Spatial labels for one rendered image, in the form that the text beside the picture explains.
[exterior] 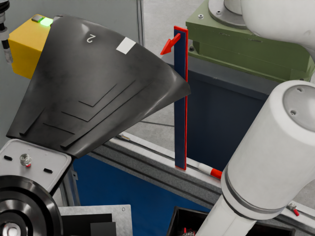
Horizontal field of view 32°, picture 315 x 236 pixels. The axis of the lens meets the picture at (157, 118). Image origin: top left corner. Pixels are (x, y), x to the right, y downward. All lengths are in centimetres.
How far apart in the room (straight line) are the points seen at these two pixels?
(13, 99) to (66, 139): 108
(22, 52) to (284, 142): 69
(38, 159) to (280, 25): 32
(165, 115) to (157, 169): 135
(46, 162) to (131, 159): 51
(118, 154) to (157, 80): 43
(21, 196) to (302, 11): 34
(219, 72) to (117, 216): 49
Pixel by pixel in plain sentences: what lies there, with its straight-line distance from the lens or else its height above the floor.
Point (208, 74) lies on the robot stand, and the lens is 121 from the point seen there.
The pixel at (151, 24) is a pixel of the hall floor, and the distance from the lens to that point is 305.
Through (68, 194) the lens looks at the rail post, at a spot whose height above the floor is 59.
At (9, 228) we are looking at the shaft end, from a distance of 59.
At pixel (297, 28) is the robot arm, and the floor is 139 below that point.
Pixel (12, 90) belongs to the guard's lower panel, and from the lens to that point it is 174.
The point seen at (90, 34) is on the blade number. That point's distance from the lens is 81.
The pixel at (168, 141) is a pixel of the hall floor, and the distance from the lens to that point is 236.
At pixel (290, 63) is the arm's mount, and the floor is 99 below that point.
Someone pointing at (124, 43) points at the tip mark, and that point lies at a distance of 81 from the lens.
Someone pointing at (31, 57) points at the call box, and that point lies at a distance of 110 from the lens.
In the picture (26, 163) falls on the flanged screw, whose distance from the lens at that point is 66.
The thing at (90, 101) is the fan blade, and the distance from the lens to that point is 72.
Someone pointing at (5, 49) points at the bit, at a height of 137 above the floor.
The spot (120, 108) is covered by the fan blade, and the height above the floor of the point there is 120.
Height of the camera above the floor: 169
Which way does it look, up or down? 43 degrees down
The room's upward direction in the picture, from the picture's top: 2 degrees counter-clockwise
